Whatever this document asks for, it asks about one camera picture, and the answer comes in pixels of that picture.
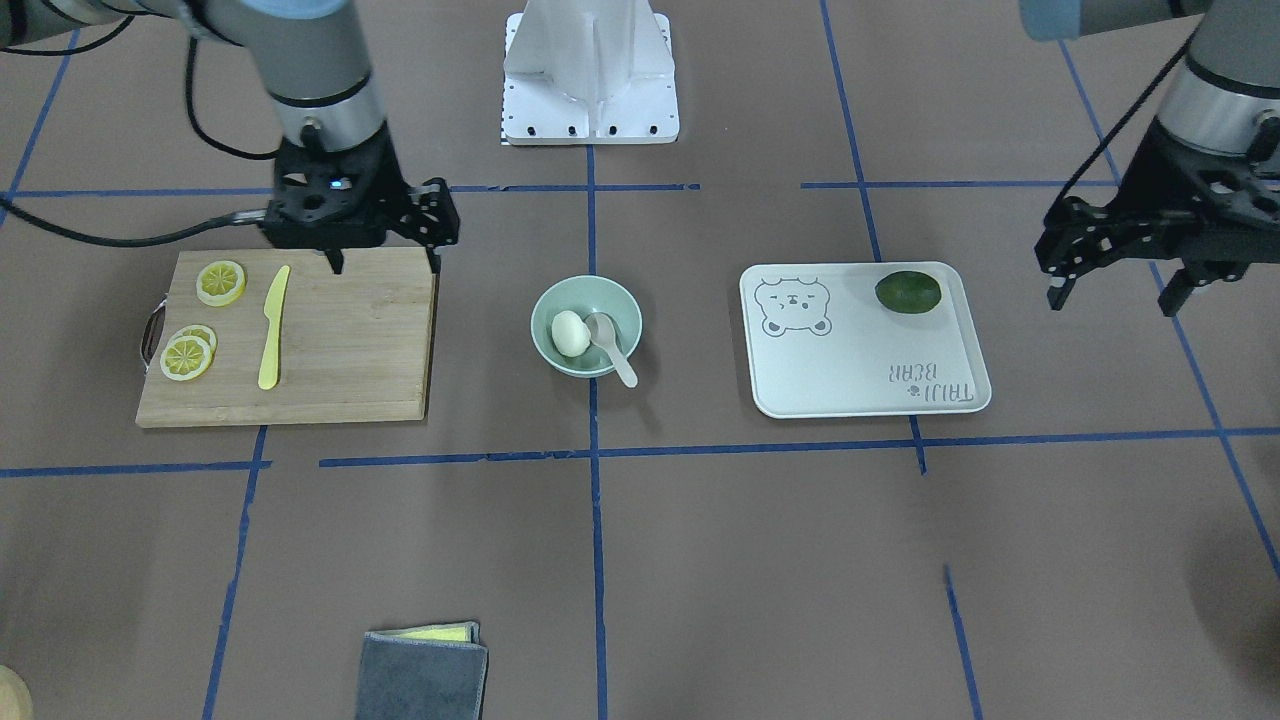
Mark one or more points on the yellow plastic knife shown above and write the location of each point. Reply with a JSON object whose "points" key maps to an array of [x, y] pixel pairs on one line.
{"points": [[269, 367]]}

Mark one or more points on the grey folded cloth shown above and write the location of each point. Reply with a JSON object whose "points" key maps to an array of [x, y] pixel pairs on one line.
{"points": [[435, 671]]}

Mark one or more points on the wooden mug tree stand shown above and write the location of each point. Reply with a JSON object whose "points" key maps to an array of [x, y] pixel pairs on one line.
{"points": [[16, 701]]}

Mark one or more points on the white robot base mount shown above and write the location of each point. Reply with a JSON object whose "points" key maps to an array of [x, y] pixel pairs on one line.
{"points": [[589, 73]]}

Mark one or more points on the lone lemon slice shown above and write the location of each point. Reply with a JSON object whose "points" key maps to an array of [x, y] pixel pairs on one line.
{"points": [[220, 283]]}

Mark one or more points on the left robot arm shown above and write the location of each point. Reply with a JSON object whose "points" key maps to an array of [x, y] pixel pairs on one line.
{"points": [[1224, 78]]}

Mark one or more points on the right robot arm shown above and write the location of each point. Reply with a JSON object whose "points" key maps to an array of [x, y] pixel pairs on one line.
{"points": [[311, 57]]}

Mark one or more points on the green avocado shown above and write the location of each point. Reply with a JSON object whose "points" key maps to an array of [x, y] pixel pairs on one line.
{"points": [[909, 292]]}

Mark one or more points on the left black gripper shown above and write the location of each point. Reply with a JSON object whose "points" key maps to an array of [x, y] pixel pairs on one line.
{"points": [[1172, 200]]}

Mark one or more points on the mint green bowl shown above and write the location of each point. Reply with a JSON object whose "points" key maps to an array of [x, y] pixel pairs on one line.
{"points": [[585, 295]]}

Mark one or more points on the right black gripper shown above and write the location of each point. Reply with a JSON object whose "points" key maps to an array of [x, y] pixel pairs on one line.
{"points": [[391, 197]]}

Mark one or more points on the hidden lemon slice underneath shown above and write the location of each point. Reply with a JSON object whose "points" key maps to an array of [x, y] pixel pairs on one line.
{"points": [[202, 331]]}

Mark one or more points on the bamboo cutting board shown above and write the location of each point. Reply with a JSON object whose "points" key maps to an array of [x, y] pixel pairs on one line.
{"points": [[355, 347]]}

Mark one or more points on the translucent white spoon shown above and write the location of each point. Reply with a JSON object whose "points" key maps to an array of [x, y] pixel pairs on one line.
{"points": [[603, 334]]}

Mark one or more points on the cream bear serving tray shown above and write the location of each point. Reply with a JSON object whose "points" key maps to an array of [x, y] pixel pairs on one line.
{"points": [[821, 344]]}

